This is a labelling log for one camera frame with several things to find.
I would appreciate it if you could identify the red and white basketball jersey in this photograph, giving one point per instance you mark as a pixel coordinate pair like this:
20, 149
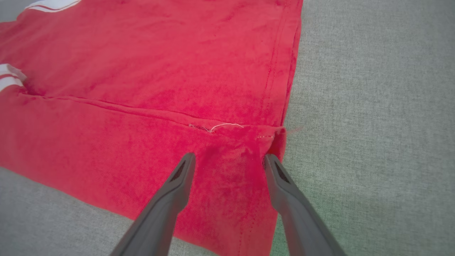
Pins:
142, 89

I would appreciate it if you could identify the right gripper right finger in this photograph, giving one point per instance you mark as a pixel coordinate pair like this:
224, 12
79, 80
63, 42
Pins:
295, 213

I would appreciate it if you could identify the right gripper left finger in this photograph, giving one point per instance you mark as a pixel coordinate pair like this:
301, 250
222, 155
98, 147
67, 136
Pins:
167, 206

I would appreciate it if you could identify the grey fabric sofa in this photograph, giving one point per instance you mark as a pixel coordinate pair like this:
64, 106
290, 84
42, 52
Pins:
373, 124

